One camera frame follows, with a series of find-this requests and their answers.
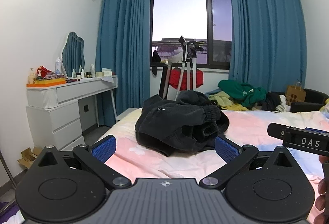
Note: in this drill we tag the silver tripod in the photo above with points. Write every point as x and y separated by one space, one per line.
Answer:
191 64

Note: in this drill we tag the dark framed window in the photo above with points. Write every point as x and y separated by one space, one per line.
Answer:
180 20

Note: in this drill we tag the black metal rack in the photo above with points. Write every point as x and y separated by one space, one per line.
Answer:
163 80

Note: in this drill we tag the yellow garment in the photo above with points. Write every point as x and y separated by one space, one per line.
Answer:
223 101

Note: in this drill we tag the white dressing table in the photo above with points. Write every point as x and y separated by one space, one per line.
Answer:
77 91

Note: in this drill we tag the dark clothes pile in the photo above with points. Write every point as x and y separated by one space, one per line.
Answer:
272 101

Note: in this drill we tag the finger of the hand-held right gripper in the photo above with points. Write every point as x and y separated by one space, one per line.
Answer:
276 130

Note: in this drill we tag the black armchair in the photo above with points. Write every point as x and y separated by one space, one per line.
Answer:
313 96

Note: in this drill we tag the red pouch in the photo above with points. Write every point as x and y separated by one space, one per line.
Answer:
45 71

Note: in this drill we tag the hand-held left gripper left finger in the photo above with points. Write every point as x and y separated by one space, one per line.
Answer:
104 148

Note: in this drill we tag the tissue box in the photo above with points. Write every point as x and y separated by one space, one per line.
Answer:
106 72

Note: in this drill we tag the black fleece pants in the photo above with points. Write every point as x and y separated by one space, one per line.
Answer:
177 121

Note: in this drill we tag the tall white spray bottle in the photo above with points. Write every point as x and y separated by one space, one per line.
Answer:
58 67

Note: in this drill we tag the cardboard box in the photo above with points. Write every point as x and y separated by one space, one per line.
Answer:
29 158

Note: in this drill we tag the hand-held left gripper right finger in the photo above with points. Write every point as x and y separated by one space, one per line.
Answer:
226 150

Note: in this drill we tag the brown paper bag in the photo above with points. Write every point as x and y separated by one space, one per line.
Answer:
295 95

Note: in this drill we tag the metal pole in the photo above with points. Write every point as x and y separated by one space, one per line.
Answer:
6 167

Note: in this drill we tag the person's right hand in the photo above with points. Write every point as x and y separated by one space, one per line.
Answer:
322 198

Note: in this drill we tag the yellow-green cloth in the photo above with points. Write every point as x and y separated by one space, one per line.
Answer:
325 105

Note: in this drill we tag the orange flat box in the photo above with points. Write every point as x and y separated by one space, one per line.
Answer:
46 82

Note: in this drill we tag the light blue garment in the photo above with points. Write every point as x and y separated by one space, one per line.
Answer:
212 92

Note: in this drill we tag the white rounded object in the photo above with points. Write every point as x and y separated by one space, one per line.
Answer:
179 55

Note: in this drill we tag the clear pump bottle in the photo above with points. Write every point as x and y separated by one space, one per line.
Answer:
39 75

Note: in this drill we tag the white garment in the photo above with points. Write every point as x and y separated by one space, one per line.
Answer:
282 103

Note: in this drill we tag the green sweatshirt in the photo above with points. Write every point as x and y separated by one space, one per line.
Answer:
239 90

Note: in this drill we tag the black hanging cloth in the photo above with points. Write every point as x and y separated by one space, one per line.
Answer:
155 58

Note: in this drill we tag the red cloth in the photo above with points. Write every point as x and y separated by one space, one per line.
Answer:
174 80

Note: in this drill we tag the wavy blue framed mirror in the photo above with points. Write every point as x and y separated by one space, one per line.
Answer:
73 54

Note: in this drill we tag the pastel patchwork bed sheet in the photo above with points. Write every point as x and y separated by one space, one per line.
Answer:
257 123

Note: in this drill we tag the blue curtain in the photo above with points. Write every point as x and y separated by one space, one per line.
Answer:
123 33
267 33

